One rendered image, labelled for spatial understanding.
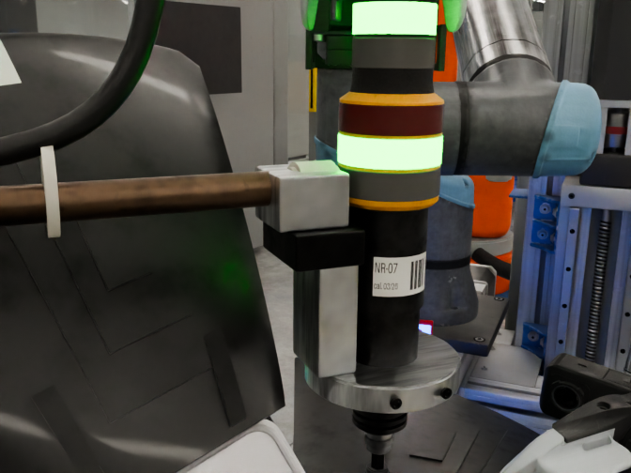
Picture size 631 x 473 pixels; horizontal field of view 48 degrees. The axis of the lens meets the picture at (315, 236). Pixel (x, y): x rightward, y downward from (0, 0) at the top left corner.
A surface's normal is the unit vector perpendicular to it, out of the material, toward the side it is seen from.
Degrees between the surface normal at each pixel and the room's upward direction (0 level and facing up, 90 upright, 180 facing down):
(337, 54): 90
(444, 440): 10
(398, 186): 90
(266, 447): 53
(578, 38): 90
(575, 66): 90
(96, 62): 43
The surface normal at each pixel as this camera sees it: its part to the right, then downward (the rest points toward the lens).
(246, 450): 0.19, -0.38
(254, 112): 0.83, 0.15
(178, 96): 0.46, -0.60
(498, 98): -0.02, -0.49
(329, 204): 0.39, 0.23
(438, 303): 0.03, -0.05
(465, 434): 0.19, -0.97
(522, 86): -0.01, -0.69
